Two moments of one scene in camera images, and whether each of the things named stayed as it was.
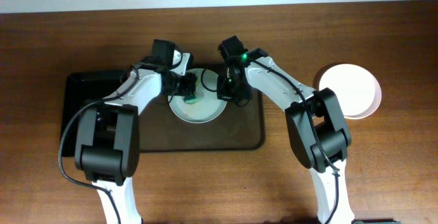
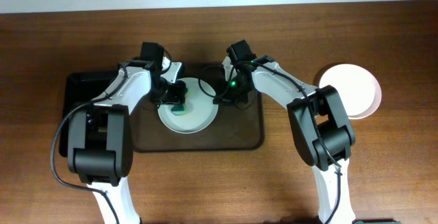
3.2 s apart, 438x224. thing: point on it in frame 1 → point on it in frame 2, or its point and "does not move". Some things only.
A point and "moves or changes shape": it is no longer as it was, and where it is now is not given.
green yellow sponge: (190, 99) → (178, 109)
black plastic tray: (82, 90) does not move
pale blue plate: (208, 107) moves or changes shape
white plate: (358, 90) does not move
